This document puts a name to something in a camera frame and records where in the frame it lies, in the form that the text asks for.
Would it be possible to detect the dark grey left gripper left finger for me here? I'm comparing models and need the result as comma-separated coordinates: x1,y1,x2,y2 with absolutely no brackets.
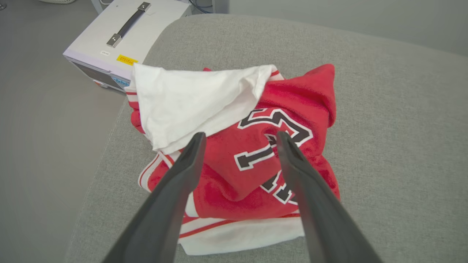
102,132,207,263

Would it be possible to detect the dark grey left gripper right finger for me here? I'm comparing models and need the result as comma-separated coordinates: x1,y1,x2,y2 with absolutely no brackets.
276,131,383,263

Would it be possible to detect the red and white jersey garment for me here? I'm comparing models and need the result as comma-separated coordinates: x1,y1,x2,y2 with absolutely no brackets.
124,64,341,256

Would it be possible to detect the grey fabric sofa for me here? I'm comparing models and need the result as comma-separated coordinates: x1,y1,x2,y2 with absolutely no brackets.
64,14,468,263

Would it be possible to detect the white metal equipment box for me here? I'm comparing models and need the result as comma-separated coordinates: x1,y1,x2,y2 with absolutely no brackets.
63,0,192,92

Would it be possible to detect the black box carry handle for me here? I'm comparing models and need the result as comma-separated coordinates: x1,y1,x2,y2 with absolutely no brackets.
106,2,151,48

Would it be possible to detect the blue and black cable bundle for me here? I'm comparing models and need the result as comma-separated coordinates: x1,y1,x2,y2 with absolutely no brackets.
188,0,213,14

